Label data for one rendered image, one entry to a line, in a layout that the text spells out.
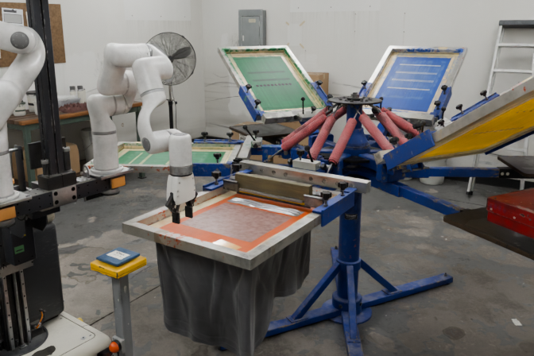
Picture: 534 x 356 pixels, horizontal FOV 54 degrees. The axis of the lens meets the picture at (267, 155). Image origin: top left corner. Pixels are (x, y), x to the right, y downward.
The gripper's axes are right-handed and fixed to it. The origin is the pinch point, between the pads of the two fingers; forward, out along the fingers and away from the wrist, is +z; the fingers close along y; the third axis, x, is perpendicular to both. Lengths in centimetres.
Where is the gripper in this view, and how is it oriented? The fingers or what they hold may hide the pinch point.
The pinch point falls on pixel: (182, 215)
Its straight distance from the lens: 183.2
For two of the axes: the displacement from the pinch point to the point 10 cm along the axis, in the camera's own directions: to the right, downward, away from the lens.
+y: -5.4, 2.0, -8.1
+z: -0.1, 9.7, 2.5
